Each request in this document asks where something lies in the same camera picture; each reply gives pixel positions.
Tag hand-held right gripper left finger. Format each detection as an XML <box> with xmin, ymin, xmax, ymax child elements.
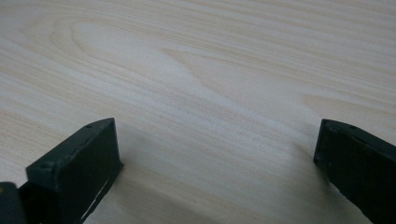
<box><xmin>18</xmin><ymin>117</ymin><xmax>124</xmax><ymax>224</ymax></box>

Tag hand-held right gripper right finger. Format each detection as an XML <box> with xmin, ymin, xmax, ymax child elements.
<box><xmin>313</xmin><ymin>119</ymin><xmax>396</xmax><ymax>224</ymax></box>

